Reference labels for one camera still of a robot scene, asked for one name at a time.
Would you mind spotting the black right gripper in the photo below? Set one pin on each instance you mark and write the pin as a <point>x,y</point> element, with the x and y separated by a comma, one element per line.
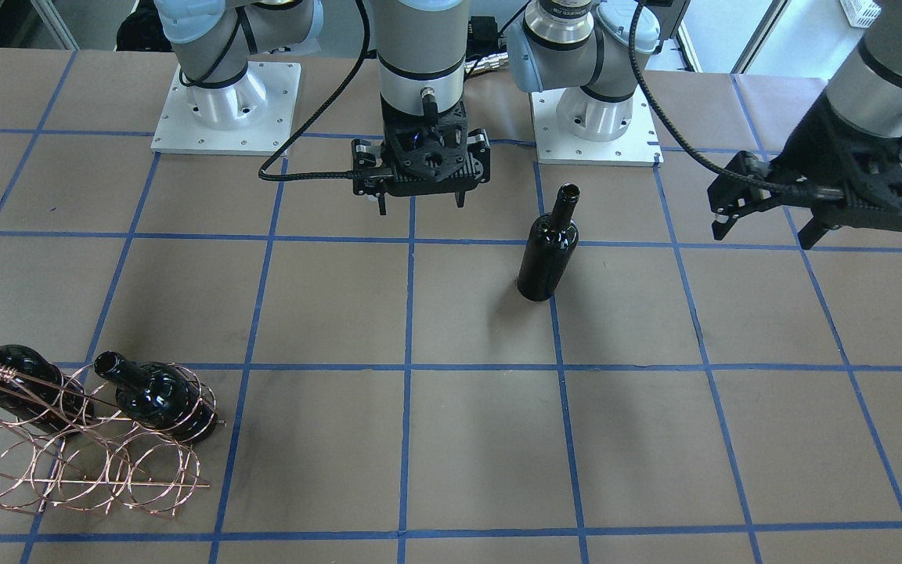
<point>366,163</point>

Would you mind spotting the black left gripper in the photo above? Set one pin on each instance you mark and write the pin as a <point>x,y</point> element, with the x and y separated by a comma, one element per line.
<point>809,147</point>

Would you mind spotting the dark glass wine bottle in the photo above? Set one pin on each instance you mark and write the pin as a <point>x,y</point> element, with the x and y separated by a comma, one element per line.
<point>553,237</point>

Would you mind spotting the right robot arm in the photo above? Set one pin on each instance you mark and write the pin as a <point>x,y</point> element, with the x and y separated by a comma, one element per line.
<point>420,50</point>

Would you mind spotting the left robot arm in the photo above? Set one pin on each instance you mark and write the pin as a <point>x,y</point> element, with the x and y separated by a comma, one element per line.
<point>595,52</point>

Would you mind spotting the copper wire wine basket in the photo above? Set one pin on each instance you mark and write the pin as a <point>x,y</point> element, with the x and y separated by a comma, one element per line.
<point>92,464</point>

